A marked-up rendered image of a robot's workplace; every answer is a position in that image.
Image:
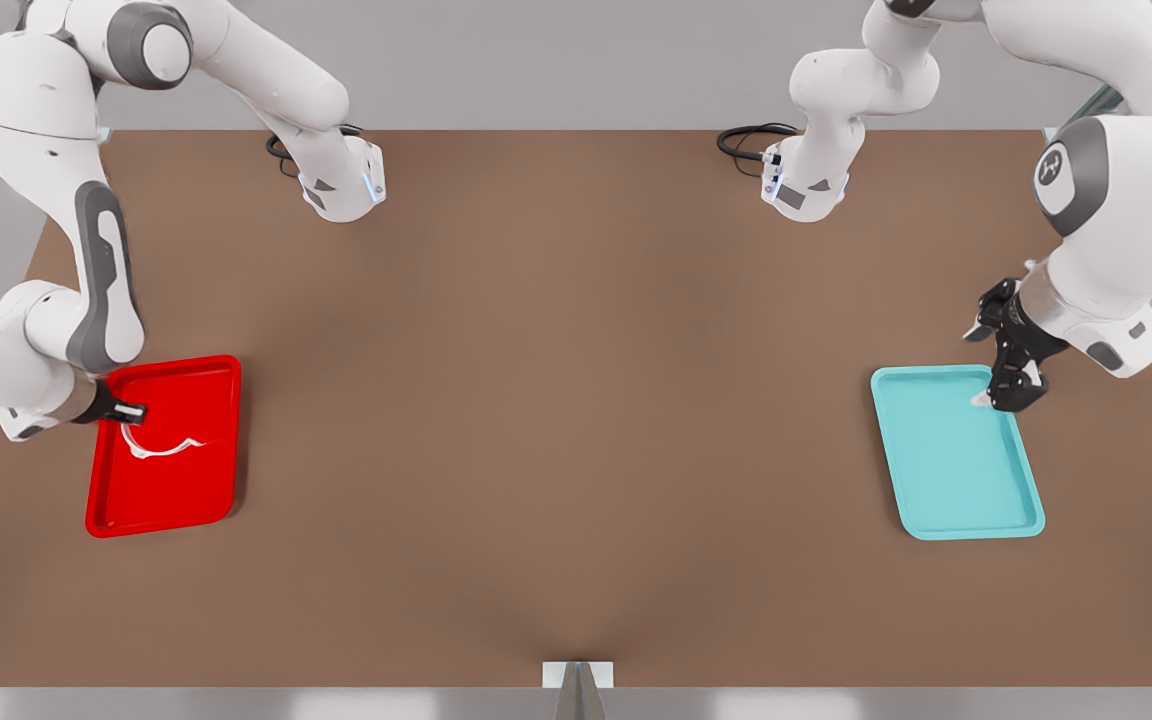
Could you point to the white drainage pipe clamp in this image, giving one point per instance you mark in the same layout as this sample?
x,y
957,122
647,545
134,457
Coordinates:
x,y
158,450

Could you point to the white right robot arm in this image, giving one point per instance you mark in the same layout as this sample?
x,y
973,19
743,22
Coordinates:
x,y
41,120

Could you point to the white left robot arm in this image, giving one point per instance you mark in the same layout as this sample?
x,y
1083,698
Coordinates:
x,y
1126,215

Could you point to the teal rectangular tray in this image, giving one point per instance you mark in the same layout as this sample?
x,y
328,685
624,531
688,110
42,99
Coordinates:
x,y
956,455

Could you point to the red rectangular tray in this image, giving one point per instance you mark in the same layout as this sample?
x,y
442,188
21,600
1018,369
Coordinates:
x,y
168,480

